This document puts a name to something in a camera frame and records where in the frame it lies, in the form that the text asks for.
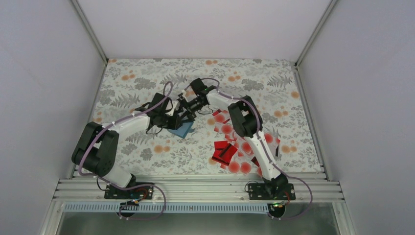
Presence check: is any blue slotted cable duct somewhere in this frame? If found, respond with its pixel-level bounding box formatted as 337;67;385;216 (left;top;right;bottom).
63;202;268;214

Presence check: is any teal leather card holder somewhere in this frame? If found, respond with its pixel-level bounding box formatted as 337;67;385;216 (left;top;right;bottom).
167;122;194;139

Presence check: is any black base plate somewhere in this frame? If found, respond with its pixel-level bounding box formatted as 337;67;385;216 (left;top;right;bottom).
104;182;154;200
245;183;296;201

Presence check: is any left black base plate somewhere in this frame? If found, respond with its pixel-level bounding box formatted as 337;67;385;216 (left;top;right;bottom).
104;182;154;200

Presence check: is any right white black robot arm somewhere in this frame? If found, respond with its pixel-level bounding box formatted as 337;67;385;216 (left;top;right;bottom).
178;78;289;199

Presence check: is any floral patterned table mat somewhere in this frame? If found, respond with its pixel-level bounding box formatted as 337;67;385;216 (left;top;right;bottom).
92;59;321;175

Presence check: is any red card with stripe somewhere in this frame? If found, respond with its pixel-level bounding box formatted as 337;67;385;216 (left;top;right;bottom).
211;143;237;166

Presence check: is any wrist white camera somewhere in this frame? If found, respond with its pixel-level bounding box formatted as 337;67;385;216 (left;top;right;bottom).
178;91;188;102
166;100;180;116

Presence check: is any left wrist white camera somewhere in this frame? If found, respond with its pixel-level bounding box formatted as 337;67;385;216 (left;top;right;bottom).
166;100;180;116

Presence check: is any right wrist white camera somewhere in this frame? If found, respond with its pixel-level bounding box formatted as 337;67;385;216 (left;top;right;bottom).
178;91;188;102

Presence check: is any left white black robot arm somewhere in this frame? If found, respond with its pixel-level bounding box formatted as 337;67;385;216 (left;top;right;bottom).
71;93;181;198

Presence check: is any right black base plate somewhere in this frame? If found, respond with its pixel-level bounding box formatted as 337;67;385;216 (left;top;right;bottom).
245;183;296;201

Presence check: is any dark red striped card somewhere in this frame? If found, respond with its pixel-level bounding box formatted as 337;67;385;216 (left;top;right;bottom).
214;141;229;151

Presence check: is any aluminium rail frame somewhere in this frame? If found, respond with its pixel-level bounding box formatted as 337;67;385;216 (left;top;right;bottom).
53;173;345;203

